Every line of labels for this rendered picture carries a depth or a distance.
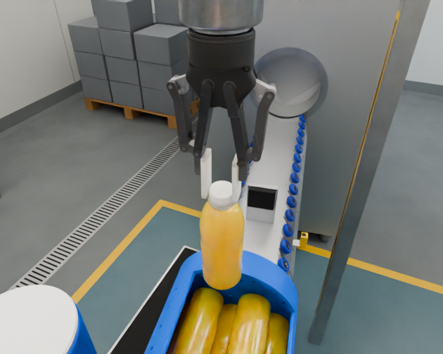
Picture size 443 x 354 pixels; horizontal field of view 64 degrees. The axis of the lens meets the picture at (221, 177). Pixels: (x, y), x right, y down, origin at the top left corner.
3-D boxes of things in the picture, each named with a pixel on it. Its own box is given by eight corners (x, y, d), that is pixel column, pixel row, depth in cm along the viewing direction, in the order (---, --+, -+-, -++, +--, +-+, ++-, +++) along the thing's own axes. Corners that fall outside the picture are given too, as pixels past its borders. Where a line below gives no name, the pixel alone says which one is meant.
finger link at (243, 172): (240, 144, 47) (262, 146, 47) (240, 175, 50) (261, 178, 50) (238, 149, 46) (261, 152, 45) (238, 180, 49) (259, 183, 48)
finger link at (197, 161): (202, 145, 47) (180, 142, 48) (202, 175, 50) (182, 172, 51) (204, 140, 48) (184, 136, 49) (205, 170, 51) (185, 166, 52)
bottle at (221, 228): (207, 293, 62) (203, 220, 50) (200, 260, 67) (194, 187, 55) (246, 284, 63) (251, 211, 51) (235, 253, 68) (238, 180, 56)
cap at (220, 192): (212, 211, 51) (212, 202, 50) (206, 193, 54) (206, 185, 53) (238, 206, 52) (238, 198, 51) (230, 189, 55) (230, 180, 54)
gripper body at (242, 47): (265, 20, 40) (260, 96, 46) (194, 15, 42) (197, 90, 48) (254, 36, 34) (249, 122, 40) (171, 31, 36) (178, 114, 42)
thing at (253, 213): (274, 219, 127) (278, 185, 117) (273, 227, 123) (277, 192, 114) (247, 214, 128) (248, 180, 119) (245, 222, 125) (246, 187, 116)
